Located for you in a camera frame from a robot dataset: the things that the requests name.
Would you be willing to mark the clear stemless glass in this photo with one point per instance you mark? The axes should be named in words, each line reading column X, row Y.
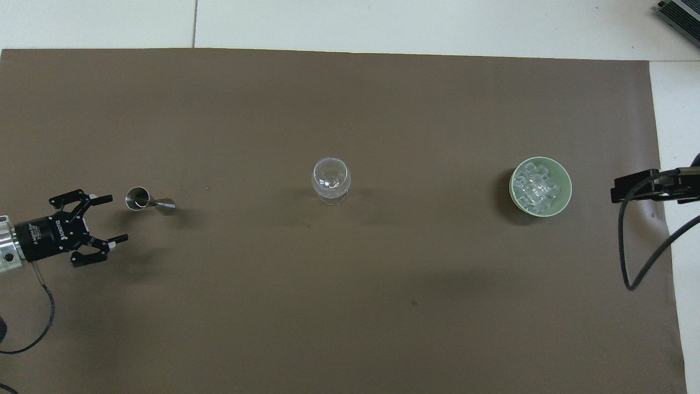
column 331, row 180

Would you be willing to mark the grey ribbed metal box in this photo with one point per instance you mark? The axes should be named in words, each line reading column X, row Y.
column 681, row 13

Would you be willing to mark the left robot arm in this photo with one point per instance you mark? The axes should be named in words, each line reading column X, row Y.
column 7, row 246

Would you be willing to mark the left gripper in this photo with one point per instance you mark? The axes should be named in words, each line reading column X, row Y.
column 49, row 235

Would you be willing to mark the green bowl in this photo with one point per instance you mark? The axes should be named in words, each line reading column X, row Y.
column 564, row 180

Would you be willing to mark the steel double jigger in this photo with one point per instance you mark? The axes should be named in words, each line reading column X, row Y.
column 138, row 198

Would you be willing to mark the clear ice cubes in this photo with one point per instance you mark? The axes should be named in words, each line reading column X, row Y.
column 538, row 187

